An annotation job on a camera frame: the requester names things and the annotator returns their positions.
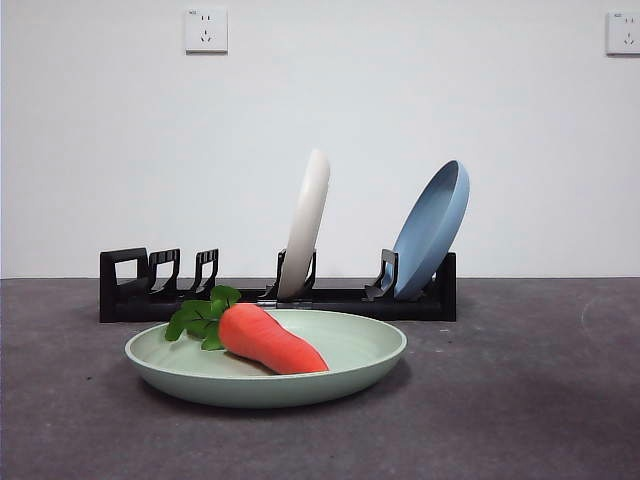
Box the green plate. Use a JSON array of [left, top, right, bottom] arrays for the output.
[[124, 308, 409, 409]]

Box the black plate rack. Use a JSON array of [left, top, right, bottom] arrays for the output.
[[99, 247, 459, 323]]

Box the blue plate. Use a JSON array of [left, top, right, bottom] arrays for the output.
[[392, 159, 471, 301]]

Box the beige plate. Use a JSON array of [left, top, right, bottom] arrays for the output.
[[277, 148, 331, 300]]

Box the orange carrot with green leaves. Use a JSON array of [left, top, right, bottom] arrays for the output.
[[165, 284, 331, 375]]

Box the white wall socket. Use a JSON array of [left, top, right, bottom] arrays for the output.
[[185, 6, 229, 55], [605, 10, 640, 56]]

